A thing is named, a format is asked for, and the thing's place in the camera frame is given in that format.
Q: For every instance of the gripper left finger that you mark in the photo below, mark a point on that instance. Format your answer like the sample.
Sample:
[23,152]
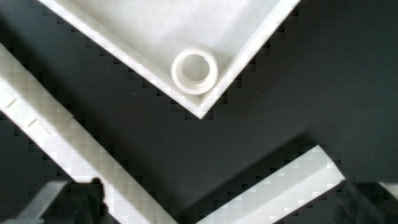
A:
[30,215]

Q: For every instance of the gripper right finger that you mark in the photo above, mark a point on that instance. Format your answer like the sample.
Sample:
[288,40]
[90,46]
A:
[391,188]

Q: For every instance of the white square tabletop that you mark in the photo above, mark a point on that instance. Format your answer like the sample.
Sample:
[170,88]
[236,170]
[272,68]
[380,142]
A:
[183,40]

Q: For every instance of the white U-shaped obstacle fence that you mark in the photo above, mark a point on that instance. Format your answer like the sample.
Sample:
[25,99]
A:
[268,201]

